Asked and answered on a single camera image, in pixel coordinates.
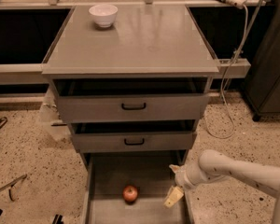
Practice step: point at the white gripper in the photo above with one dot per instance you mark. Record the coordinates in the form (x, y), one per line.
(181, 178)

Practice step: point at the red apple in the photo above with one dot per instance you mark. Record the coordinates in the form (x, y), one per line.
(130, 193)

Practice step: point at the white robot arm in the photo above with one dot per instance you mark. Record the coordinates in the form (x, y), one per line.
(213, 166)

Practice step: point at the grey middle drawer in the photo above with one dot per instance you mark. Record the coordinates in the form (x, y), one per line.
(127, 136)

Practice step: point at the grey drawer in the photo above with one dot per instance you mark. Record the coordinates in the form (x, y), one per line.
(127, 136)
(131, 99)
(110, 173)

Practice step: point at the grey bottom drawer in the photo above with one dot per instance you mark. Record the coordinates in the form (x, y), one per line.
(110, 173)

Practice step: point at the grey top drawer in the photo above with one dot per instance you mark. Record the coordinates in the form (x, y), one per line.
(131, 99)

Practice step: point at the grey drawer cabinet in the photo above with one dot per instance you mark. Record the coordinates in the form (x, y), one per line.
(144, 42)

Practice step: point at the dark grey cabinet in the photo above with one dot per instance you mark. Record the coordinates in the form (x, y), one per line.
(262, 85)

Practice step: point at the metal rod on floor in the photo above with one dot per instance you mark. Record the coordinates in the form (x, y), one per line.
(13, 182)

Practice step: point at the white ceramic bowl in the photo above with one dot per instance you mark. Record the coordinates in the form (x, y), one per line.
(103, 15)

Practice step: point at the grey metal rail frame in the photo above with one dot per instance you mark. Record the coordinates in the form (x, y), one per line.
(16, 74)

